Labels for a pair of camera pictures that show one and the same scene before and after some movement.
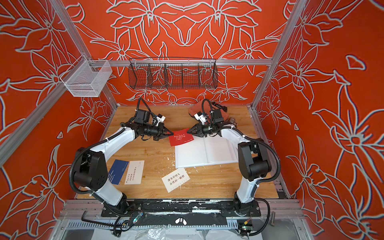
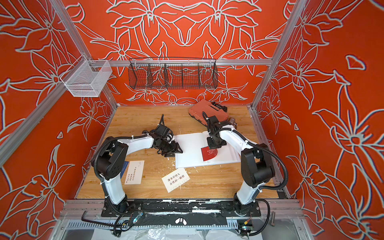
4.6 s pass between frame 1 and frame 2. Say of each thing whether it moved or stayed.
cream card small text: stayed
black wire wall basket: stayed
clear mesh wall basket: stayed
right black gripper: moved
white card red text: stayed
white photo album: stayed
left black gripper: moved
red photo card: moved
